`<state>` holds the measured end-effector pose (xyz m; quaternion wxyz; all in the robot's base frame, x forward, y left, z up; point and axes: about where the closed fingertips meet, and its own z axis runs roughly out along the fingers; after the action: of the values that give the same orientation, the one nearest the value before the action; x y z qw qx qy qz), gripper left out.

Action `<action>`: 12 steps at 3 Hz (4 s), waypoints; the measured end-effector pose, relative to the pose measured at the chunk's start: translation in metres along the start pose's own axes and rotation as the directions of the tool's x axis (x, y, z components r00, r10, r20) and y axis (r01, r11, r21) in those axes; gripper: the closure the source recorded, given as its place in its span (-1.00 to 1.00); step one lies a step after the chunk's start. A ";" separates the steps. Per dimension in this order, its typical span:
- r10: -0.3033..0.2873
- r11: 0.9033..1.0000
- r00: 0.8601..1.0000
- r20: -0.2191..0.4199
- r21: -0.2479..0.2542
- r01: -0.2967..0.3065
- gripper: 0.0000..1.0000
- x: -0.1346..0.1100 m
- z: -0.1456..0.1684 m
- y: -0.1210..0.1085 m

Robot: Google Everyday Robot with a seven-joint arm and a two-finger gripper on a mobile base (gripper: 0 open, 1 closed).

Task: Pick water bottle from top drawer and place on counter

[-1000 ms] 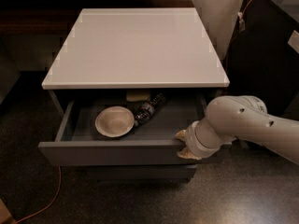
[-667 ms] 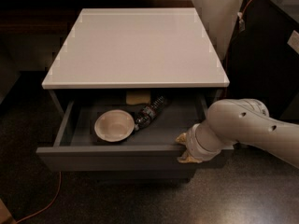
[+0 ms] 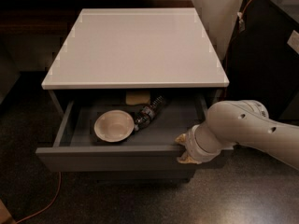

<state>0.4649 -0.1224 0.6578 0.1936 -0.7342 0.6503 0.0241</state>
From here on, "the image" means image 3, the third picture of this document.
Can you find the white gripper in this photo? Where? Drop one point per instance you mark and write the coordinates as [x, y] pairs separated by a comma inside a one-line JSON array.
[[195, 147]]

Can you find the clear plastic water bottle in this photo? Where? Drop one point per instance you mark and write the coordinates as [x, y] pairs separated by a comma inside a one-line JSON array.
[[147, 113]]

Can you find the grey top drawer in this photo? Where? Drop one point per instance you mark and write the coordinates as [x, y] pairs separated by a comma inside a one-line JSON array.
[[77, 148]]

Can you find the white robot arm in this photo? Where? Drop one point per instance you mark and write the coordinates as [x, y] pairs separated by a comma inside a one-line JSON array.
[[244, 122]]

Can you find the grey drawer cabinet white top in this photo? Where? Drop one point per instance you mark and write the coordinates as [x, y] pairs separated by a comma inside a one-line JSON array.
[[160, 50]]

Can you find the yellow sponge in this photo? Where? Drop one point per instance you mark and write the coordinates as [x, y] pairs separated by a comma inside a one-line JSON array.
[[137, 97]]

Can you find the white bowl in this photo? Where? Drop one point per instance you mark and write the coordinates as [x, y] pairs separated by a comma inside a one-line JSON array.
[[114, 126]]

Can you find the dark cabinet at right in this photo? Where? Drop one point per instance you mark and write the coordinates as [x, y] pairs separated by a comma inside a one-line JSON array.
[[260, 63]]

